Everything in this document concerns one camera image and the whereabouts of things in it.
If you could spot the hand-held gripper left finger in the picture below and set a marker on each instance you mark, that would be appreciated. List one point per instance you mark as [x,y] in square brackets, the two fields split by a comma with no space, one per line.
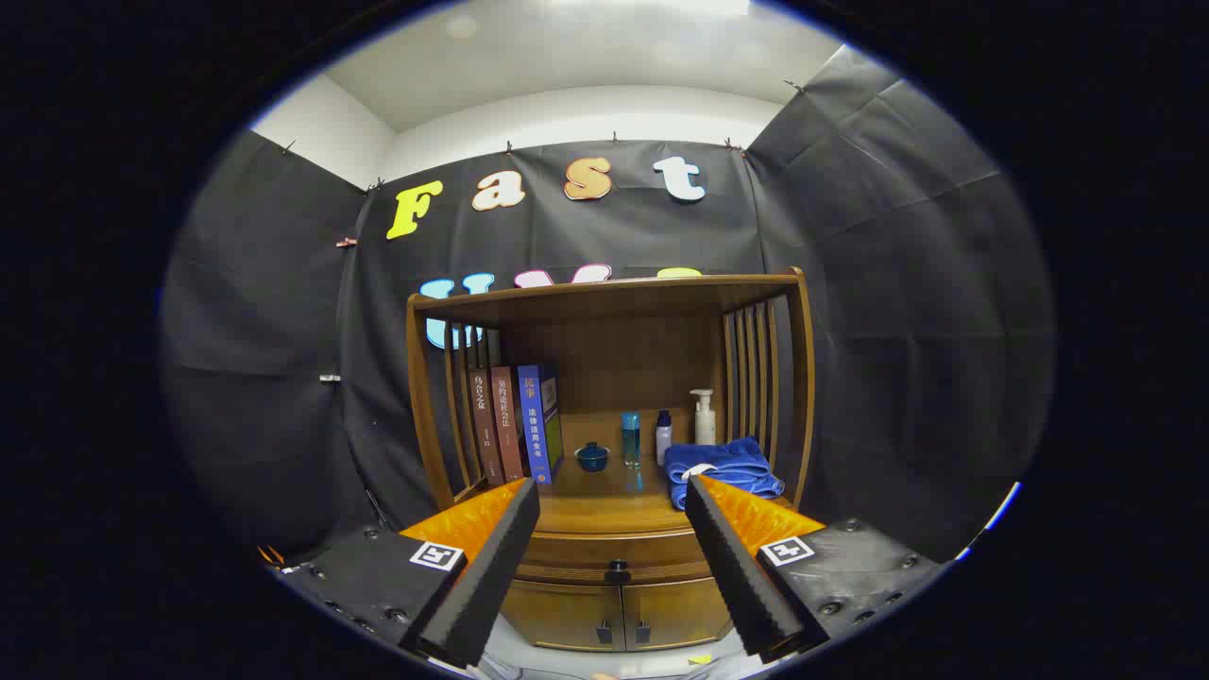
[491,567]

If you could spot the dark blue lidded teacup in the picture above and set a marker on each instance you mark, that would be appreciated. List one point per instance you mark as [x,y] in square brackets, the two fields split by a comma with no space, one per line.
[592,458]

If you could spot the white bottle blue cap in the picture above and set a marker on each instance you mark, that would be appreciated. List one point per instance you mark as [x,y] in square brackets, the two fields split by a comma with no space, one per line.
[664,442]

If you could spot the wooden cabinet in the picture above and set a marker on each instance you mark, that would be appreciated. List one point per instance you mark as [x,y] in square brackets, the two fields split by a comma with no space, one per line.
[614,349]

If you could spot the thick blue book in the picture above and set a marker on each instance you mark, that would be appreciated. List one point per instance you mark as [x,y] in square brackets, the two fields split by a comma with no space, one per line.
[535,425]

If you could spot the folded blue towel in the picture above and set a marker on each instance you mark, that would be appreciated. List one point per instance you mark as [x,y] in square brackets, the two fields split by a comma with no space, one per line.
[727,465]

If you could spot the reddish brown book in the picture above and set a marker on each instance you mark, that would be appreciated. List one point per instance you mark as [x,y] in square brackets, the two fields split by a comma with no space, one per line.
[507,420]

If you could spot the dark brown book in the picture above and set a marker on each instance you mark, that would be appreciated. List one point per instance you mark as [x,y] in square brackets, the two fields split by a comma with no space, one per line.
[484,425]

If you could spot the white pump bottle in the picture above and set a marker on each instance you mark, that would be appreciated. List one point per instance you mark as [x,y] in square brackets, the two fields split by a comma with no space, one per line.
[705,427]

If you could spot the wooden countertop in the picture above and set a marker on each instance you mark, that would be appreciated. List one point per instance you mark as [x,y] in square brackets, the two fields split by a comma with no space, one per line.
[604,493]

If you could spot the wooden drawer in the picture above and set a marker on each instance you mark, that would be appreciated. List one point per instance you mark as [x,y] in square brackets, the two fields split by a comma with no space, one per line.
[586,550]

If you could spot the clear blue tall bottle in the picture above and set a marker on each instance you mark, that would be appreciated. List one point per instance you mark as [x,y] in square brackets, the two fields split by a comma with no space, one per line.
[631,439]

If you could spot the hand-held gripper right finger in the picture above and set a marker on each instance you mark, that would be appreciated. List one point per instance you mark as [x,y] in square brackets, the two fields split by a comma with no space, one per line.
[732,557]

